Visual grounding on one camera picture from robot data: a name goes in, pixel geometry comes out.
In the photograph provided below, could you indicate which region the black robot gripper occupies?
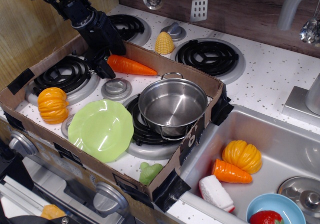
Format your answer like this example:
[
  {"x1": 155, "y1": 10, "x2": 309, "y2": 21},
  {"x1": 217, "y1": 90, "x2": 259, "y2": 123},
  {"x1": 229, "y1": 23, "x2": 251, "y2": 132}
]
[{"x1": 74, "y1": 10, "x2": 126, "y2": 79}]

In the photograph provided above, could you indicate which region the orange toy carrot green top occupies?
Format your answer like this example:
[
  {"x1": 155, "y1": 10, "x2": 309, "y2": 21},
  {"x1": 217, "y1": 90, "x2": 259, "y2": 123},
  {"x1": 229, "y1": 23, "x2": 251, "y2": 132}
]
[{"x1": 106, "y1": 54, "x2": 158, "y2": 76}]

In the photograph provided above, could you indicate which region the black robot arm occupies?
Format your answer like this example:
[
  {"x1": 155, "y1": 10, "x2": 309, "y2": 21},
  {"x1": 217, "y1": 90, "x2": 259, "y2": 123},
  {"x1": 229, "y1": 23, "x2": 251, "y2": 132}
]
[{"x1": 43, "y1": 0, "x2": 126, "y2": 79}]

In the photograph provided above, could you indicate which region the light green plastic plate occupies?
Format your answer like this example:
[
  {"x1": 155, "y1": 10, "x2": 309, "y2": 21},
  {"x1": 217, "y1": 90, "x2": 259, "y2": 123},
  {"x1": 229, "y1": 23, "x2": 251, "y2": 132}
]
[{"x1": 68, "y1": 99, "x2": 134, "y2": 163}]

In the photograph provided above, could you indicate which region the silver stove knob under plate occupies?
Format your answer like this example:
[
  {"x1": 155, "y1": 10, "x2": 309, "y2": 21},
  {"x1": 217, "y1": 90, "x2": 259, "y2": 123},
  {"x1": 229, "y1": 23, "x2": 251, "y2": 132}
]
[{"x1": 61, "y1": 114, "x2": 74, "y2": 139}]

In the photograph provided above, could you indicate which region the orange toy carrot in sink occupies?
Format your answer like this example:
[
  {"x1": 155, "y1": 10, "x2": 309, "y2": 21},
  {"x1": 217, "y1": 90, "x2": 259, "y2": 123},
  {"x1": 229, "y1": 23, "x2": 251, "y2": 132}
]
[{"x1": 211, "y1": 159, "x2": 253, "y2": 184}]

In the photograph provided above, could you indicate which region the silver stove knob centre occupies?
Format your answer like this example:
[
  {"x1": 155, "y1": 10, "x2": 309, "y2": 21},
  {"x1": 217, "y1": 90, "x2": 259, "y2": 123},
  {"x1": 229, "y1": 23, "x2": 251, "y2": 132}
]
[{"x1": 101, "y1": 78, "x2": 133, "y2": 101}]

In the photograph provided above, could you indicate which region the black burner back left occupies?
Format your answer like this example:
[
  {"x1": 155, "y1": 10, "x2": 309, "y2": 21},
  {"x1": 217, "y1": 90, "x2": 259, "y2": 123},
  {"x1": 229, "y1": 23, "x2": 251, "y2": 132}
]
[{"x1": 109, "y1": 14, "x2": 152, "y2": 46}]

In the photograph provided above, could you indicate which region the orange toy pumpkin on stove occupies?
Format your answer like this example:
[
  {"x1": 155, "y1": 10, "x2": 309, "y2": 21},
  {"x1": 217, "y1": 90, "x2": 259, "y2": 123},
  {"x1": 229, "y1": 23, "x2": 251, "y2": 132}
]
[{"x1": 37, "y1": 87, "x2": 69, "y2": 124}]

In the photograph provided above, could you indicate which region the yellow toy corn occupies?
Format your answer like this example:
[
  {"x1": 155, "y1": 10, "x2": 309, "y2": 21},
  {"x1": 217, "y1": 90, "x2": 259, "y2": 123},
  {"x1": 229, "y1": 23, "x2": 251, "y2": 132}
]
[{"x1": 154, "y1": 31, "x2": 175, "y2": 54}]

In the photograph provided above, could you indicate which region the silver stove knob back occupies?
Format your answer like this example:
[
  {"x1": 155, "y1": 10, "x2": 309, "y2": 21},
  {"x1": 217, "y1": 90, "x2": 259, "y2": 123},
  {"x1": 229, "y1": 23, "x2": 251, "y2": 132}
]
[{"x1": 161, "y1": 22, "x2": 187, "y2": 42}]

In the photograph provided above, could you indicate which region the stainless steel pot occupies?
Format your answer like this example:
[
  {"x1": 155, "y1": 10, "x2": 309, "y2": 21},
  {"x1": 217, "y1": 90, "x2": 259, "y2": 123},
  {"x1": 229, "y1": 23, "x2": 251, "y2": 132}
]
[{"x1": 138, "y1": 72, "x2": 208, "y2": 141}]

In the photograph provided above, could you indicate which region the black burner front right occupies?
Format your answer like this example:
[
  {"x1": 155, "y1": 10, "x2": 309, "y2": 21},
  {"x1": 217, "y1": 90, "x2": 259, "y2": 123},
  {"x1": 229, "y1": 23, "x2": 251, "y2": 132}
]
[{"x1": 123, "y1": 94, "x2": 180, "y2": 160}]

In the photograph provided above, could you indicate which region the silver oven knob left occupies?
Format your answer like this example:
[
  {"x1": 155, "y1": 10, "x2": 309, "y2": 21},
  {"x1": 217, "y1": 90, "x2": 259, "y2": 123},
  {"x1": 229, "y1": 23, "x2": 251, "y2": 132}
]
[{"x1": 9, "y1": 130, "x2": 38, "y2": 157}]

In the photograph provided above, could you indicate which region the silver oven knob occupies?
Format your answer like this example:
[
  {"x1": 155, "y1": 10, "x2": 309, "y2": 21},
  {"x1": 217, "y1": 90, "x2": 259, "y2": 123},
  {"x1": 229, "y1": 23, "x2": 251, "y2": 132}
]
[
  {"x1": 93, "y1": 182, "x2": 129, "y2": 217},
  {"x1": 9, "y1": 130, "x2": 38, "y2": 157}
]

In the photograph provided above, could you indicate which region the black burner back right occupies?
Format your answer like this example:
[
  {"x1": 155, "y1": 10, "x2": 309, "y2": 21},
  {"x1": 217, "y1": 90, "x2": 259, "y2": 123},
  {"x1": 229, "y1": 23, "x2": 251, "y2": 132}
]
[{"x1": 170, "y1": 38, "x2": 246, "y2": 84}]

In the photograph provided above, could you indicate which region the hanging grey toy spatula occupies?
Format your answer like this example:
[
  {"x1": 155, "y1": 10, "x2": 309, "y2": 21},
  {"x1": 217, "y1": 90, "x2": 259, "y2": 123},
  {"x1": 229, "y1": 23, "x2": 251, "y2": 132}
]
[{"x1": 189, "y1": 0, "x2": 208, "y2": 22}]

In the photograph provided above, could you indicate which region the green toy broccoli piece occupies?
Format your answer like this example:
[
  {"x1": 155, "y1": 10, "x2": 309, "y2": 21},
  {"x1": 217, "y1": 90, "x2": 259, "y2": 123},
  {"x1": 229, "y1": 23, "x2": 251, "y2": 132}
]
[{"x1": 139, "y1": 162, "x2": 163, "y2": 186}]

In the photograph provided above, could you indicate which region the silver oven knob right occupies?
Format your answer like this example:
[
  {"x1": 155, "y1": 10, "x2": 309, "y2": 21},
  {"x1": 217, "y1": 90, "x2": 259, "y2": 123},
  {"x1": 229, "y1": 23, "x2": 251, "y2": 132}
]
[{"x1": 93, "y1": 182, "x2": 129, "y2": 217}]

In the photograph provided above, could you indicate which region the brown cardboard fence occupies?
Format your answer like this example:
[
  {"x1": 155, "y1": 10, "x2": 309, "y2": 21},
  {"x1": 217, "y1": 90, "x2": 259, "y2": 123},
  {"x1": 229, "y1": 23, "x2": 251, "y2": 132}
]
[{"x1": 0, "y1": 35, "x2": 226, "y2": 212}]

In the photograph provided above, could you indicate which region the orange toy under counter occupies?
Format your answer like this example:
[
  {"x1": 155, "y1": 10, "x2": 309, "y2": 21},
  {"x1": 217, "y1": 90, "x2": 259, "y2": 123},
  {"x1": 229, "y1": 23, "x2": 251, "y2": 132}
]
[{"x1": 40, "y1": 204, "x2": 66, "y2": 220}]

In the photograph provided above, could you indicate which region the white red toy cake slice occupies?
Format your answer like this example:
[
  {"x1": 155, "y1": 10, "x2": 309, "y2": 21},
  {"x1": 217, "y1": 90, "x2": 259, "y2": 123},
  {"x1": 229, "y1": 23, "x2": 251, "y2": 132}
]
[{"x1": 198, "y1": 175, "x2": 235, "y2": 213}]

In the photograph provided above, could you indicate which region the orange toy pumpkin in sink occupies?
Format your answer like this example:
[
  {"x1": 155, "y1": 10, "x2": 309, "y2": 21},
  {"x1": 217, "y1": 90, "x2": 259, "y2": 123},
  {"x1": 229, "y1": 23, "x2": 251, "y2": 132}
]
[{"x1": 222, "y1": 140, "x2": 263, "y2": 174}]

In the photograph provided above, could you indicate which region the silver sink faucet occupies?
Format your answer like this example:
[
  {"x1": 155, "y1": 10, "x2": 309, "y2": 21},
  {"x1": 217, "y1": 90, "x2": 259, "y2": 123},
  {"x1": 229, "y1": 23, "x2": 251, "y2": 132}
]
[{"x1": 277, "y1": 0, "x2": 320, "y2": 126}]

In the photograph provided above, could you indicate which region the red toy strawberry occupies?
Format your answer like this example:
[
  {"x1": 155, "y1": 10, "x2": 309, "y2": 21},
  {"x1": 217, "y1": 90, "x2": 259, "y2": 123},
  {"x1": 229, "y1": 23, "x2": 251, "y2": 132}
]
[{"x1": 249, "y1": 211, "x2": 285, "y2": 224}]

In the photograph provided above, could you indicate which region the silver pot lid in sink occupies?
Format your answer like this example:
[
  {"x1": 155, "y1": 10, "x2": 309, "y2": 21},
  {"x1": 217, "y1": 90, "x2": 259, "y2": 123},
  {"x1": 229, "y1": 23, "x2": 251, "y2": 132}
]
[{"x1": 277, "y1": 176, "x2": 320, "y2": 224}]

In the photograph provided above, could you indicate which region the light blue bowl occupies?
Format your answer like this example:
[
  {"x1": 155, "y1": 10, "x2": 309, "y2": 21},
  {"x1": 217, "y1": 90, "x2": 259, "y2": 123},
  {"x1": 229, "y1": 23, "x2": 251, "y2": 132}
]
[{"x1": 245, "y1": 193, "x2": 306, "y2": 224}]

